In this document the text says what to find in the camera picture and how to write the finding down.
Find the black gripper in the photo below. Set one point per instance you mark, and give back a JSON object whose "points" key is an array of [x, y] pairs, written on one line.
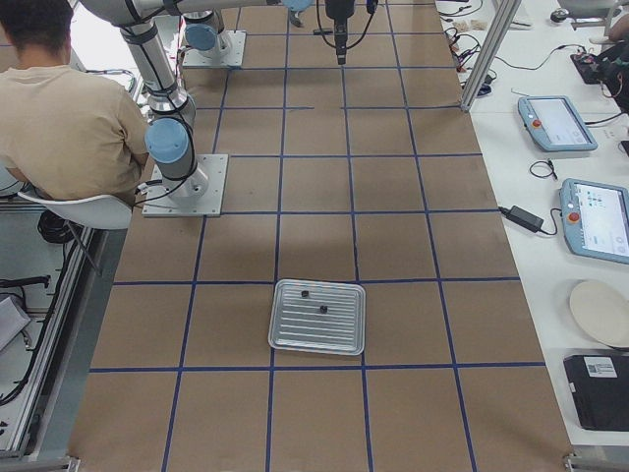
{"points": [[338, 11]]}

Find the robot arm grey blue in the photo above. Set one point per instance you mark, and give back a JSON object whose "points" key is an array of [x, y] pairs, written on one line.
{"points": [[169, 138], [213, 19]]}

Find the silver ribbed metal tray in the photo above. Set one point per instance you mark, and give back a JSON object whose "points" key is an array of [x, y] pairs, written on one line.
{"points": [[296, 323]]}

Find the upper teach pendant tablet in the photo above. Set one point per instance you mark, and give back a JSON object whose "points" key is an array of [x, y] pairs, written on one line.
{"points": [[554, 124]]}

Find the teach pendant tablet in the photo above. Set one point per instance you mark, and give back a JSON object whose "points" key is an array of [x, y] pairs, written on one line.
{"points": [[554, 124], [595, 219]]}

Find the black power adapter brick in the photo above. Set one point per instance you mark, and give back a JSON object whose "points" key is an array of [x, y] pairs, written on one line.
{"points": [[525, 219]]}

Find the seated person beige shirt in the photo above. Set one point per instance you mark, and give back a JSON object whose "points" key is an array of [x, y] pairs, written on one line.
{"points": [[71, 134]]}

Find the white plastic chair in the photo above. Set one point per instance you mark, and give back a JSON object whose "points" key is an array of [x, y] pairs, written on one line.
{"points": [[104, 212]]}

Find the lower teach pendant tablet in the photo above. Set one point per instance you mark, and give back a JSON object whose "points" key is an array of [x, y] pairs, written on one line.
{"points": [[595, 219]]}

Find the beige round plate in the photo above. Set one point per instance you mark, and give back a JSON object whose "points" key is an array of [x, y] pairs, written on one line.
{"points": [[601, 312]]}

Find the black laptop with label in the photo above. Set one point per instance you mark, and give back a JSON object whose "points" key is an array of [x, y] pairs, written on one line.
{"points": [[599, 388]]}

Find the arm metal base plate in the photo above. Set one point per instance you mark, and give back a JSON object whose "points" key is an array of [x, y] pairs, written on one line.
{"points": [[201, 194], [209, 49]]}

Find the aluminium frame post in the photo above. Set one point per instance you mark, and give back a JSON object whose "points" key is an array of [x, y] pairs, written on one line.
{"points": [[498, 28]]}

